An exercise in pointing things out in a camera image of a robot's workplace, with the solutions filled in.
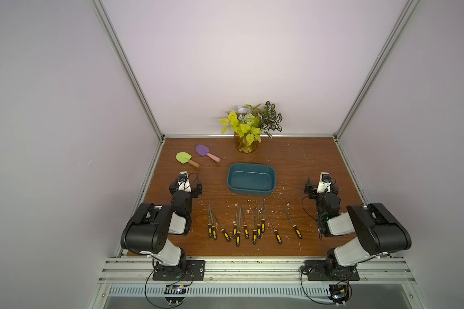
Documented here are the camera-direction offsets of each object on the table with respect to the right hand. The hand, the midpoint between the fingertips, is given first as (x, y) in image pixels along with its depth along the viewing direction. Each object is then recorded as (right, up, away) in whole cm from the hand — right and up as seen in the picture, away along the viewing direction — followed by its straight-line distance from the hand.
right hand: (322, 177), depth 88 cm
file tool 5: (-40, -26, -8) cm, 48 cm away
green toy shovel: (-71, +8, +23) cm, 75 cm away
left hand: (-63, 0, +2) cm, 63 cm away
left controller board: (-64, -43, -16) cm, 79 cm away
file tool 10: (-13, -24, -7) cm, 28 cm away
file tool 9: (-22, -26, -8) cm, 35 cm away
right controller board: (-2, -41, -18) cm, 45 cm away
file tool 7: (-30, -23, -5) cm, 38 cm away
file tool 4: (-41, -22, -4) cm, 46 cm away
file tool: (-53, -22, -3) cm, 57 cm away
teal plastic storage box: (-33, -2, +10) cm, 34 cm away
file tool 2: (-51, -22, -4) cm, 55 cm away
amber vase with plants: (-33, +28, +13) cm, 45 cm away
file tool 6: (-32, -24, -7) cm, 41 cm away
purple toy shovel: (-61, +13, +26) cm, 67 cm away
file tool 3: (-46, -23, -5) cm, 52 cm away
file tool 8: (-28, -21, -3) cm, 35 cm away
